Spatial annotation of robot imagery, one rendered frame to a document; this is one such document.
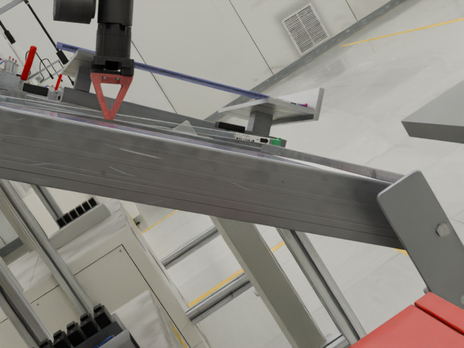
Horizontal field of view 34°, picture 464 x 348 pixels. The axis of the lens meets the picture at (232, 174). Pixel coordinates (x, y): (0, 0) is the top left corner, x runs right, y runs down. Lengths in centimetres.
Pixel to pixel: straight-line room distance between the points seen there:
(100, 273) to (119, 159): 151
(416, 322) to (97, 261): 181
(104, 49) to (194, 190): 60
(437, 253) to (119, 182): 30
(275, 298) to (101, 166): 102
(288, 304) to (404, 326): 127
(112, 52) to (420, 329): 93
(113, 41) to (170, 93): 758
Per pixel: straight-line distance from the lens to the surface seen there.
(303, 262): 149
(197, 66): 889
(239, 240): 163
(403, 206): 72
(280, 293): 167
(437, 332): 40
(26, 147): 70
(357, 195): 75
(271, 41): 907
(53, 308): 222
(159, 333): 118
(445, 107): 154
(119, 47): 127
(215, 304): 222
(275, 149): 131
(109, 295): 221
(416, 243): 73
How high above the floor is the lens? 97
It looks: 10 degrees down
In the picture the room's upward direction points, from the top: 32 degrees counter-clockwise
